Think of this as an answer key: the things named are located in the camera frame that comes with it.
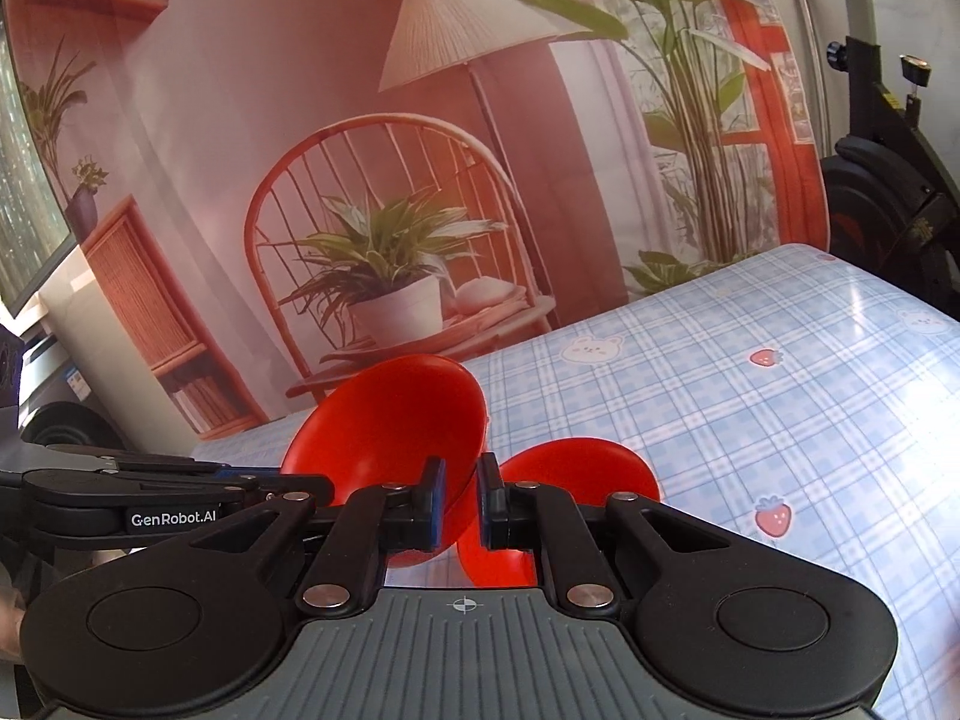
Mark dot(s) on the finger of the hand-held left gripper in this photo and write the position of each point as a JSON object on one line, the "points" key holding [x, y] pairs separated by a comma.
{"points": [[292, 486]]}

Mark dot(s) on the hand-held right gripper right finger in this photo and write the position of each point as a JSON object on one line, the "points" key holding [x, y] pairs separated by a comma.
{"points": [[485, 517]]}

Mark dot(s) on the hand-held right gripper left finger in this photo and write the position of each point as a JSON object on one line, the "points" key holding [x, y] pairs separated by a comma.
{"points": [[441, 510]]}

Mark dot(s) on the red plastic bowl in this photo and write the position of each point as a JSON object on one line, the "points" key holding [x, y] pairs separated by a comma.
{"points": [[585, 472], [390, 420]]}

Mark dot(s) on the grey washing machine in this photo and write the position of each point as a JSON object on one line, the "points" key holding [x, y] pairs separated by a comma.
{"points": [[67, 420]]}

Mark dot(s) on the blue checked tablecloth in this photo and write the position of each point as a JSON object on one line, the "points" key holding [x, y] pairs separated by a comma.
{"points": [[750, 427]]}

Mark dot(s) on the black framed window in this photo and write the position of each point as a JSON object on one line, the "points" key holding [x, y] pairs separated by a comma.
{"points": [[22, 202]]}

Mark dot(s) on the printed room backdrop cloth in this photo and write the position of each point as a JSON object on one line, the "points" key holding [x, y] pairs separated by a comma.
{"points": [[262, 90]]}

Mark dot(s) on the black exercise bike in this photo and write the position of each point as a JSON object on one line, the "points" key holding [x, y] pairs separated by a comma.
{"points": [[885, 202]]}

